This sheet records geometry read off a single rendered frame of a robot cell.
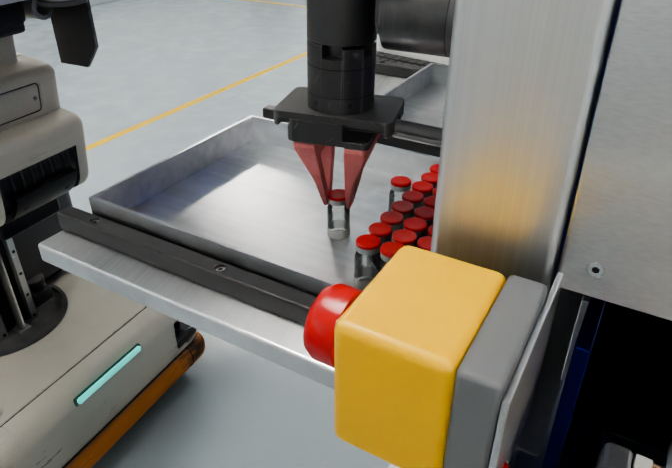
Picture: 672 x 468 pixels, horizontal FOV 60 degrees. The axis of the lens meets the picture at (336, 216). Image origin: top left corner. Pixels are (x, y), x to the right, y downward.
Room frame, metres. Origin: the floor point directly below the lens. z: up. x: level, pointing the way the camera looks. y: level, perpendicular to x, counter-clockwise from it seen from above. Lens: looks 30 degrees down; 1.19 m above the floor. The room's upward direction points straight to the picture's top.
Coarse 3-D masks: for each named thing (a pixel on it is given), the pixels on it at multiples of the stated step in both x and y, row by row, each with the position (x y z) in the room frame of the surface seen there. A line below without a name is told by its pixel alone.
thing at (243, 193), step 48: (240, 144) 0.70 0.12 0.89; (288, 144) 0.69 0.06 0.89; (144, 192) 0.56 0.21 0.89; (192, 192) 0.57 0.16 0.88; (240, 192) 0.57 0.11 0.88; (288, 192) 0.57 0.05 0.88; (384, 192) 0.57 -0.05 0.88; (192, 240) 0.44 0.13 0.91; (240, 240) 0.48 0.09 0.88; (288, 240) 0.48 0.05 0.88; (336, 240) 0.48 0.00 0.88
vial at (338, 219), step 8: (328, 200) 0.48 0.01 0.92; (328, 208) 0.48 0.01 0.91; (336, 208) 0.48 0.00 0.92; (344, 208) 0.48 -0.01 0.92; (328, 216) 0.48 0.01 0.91; (336, 216) 0.47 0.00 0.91; (344, 216) 0.48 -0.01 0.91; (328, 224) 0.48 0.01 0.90; (336, 224) 0.47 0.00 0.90; (344, 224) 0.48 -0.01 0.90; (328, 232) 0.48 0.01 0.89; (336, 232) 0.47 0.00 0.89; (344, 232) 0.48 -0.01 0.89
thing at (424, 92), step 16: (432, 64) 0.96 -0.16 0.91; (416, 80) 0.91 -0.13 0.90; (432, 80) 0.96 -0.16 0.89; (400, 96) 0.85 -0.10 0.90; (416, 96) 0.89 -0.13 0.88; (432, 96) 0.89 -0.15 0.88; (416, 112) 0.82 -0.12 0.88; (432, 112) 0.82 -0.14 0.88; (400, 128) 0.71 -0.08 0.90; (416, 128) 0.70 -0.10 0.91; (432, 128) 0.69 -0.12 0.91
